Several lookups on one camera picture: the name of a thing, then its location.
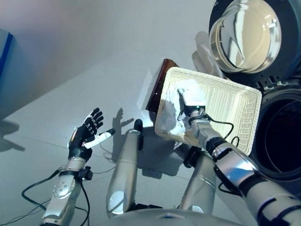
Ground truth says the grey cabinet with black edge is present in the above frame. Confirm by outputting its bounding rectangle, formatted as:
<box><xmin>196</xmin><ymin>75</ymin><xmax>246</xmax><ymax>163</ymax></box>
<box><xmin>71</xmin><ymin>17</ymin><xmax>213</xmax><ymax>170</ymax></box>
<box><xmin>0</xmin><ymin>28</ymin><xmax>16</xmax><ymax>81</ymax></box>

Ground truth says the dark grey washing machine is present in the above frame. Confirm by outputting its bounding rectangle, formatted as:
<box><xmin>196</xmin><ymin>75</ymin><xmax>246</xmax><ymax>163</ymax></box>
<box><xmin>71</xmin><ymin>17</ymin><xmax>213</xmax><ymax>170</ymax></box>
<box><xmin>249</xmin><ymin>0</ymin><xmax>301</xmax><ymax>182</ymax></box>

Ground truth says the round glass washing machine door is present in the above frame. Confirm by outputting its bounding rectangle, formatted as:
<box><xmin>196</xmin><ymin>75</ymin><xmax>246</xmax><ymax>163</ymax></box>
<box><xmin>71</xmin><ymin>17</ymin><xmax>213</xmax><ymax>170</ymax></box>
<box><xmin>208</xmin><ymin>0</ymin><xmax>298</xmax><ymax>82</ymax></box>

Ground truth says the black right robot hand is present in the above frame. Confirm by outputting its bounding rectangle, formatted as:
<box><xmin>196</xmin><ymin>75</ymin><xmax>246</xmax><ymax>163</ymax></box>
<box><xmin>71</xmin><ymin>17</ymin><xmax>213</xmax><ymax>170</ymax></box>
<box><xmin>176</xmin><ymin>87</ymin><xmax>207</xmax><ymax>119</ymax></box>

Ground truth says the silver right robot leg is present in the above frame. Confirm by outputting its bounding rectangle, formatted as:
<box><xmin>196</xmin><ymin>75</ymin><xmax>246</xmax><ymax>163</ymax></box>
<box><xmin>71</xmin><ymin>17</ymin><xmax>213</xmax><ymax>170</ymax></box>
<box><xmin>177</xmin><ymin>145</ymin><xmax>217</xmax><ymax>214</ymax></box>

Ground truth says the grey robot torso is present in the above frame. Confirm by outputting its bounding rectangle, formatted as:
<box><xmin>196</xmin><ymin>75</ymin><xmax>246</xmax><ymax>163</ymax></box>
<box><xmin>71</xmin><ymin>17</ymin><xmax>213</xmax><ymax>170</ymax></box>
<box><xmin>109</xmin><ymin>208</ymin><xmax>254</xmax><ymax>226</ymax></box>

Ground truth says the white garment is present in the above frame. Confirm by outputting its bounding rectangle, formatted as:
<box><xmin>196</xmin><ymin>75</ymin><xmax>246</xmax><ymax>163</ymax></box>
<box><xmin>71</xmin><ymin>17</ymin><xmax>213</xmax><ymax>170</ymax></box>
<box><xmin>159</xmin><ymin>80</ymin><xmax>205</xmax><ymax>136</ymax></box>

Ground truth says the thin white floor cable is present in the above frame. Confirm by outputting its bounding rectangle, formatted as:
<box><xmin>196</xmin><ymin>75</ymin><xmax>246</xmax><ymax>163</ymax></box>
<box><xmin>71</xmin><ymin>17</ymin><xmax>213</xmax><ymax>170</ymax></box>
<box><xmin>101</xmin><ymin>145</ymin><xmax>118</xmax><ymax>175</ymax></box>

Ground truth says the white wicker laundry basket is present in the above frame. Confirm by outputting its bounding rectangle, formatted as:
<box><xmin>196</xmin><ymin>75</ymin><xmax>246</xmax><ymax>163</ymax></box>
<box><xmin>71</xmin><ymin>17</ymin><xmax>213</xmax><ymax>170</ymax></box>
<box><xmin>154</xmin><ymin>67</ymin><xmax>263</xmax><ymax>156</ymax></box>

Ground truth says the brown wooden stool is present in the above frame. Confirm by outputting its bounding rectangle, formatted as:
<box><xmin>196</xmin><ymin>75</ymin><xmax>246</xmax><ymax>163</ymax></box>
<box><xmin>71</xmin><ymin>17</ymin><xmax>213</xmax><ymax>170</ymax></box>
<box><xmin>143</xmin><ymin>58</ymin><xmax>179</xmax><ymax>113</ymax></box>

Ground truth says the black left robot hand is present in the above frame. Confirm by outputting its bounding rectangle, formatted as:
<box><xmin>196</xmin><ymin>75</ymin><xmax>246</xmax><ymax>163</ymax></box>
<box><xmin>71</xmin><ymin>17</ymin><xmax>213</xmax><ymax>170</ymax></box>
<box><xmin>68</xmin><ymin>107</ymin><xmax>116</xmax><ymax>163</ymax></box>

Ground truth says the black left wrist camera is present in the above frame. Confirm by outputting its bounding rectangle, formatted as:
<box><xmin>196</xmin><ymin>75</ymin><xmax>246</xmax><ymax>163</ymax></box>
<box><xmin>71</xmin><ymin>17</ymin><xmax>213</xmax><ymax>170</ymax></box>
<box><xmin>79</xmin><ymin>166</ymin><xmax>94</xmax><ymax>181</ymax></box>

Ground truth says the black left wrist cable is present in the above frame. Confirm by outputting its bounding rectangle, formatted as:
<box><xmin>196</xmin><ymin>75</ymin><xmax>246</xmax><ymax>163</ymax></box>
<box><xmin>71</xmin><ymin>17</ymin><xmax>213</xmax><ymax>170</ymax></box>
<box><xmin>21</xmin><ymin>169</ymin><xmax>91</xmax><ymax>226</ymax></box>

